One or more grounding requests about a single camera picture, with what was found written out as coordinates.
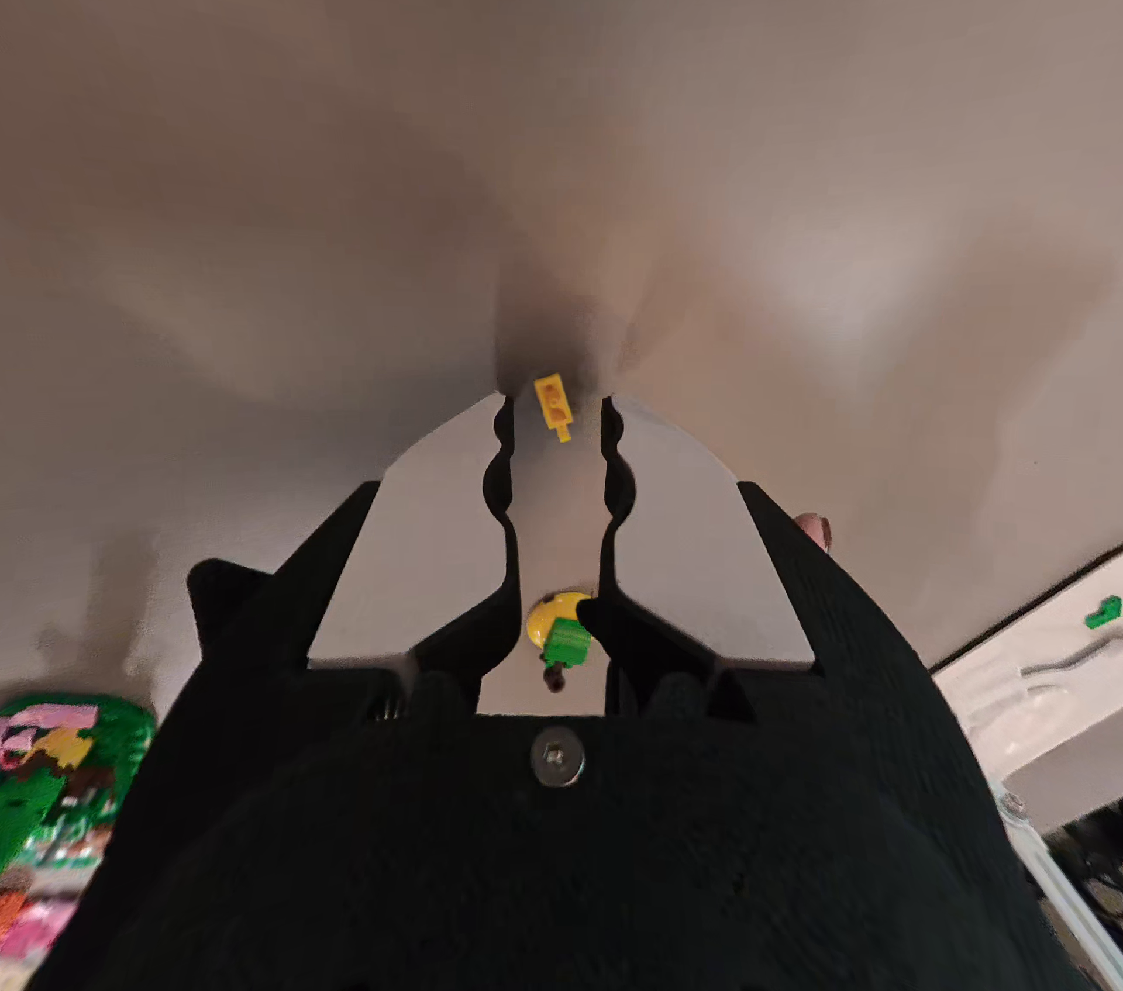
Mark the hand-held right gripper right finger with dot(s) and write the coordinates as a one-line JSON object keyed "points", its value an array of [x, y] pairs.
{"points": [[711, 570]]}

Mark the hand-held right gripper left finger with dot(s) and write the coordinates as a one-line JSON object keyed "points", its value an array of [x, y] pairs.
{"points": [[413, 570]]}

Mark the small yellow brick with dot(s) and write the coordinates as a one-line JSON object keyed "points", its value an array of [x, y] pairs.
{"points": [[552, 399]]}

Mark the grey desk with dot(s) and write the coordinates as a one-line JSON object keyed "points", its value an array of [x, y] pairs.
{"points": [[790, 131]]}

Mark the person's right hand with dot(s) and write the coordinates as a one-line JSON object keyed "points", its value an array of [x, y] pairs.
{"points": [[817, 530]]}

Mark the yellow shell with green brick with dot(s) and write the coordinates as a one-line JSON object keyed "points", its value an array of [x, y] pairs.
{"points": [[557, 631]]}

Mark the small green leaf piece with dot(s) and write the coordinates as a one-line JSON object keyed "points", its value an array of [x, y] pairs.
{"points": [[1104, 613]]}

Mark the green and pink brick build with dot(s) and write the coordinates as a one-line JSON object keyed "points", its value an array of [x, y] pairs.
{"points": [[63, 788]]}

